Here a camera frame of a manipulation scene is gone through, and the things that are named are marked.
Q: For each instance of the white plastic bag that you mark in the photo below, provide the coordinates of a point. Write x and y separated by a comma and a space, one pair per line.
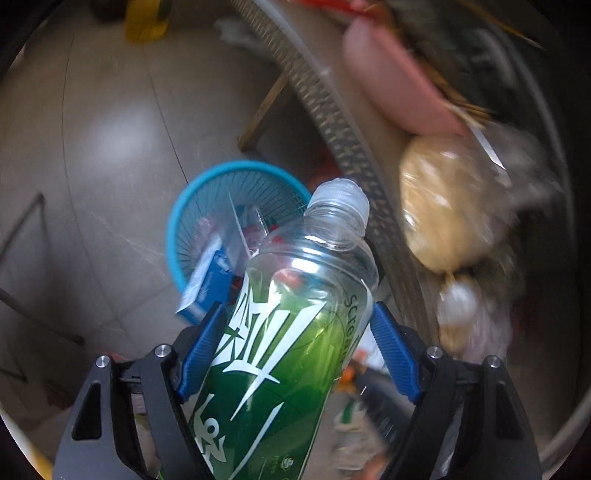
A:
244, 37

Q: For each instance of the clear plastic tray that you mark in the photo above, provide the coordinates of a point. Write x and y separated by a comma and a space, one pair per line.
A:
244, 230

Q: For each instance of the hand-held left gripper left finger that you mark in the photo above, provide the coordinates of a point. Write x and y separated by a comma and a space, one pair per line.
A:
203, 344

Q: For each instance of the yellow cooking oil bottle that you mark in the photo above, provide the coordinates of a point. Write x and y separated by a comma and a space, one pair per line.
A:
145, 23

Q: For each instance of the pink plastic basin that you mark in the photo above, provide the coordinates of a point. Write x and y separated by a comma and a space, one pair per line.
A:
397, 78

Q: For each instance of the red snack pouch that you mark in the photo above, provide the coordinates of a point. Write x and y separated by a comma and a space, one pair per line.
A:
258, 229

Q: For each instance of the green label plastic bottle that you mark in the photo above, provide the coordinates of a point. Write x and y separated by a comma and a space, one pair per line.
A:
277, 369

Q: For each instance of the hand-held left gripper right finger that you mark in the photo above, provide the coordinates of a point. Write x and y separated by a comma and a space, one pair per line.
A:
392, 350

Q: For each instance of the blue plastic basket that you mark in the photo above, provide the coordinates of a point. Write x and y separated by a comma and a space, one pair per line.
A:
194, 217

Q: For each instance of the bag of beige food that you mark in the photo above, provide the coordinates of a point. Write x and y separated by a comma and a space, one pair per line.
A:
443, 207

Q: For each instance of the wooden stick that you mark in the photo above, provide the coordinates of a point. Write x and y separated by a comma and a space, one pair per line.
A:
265, 110

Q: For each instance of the clear plastic bag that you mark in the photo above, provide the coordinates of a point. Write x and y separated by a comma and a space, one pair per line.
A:
461, 300

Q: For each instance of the metal stool frame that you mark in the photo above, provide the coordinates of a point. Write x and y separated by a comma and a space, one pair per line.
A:
21, 224

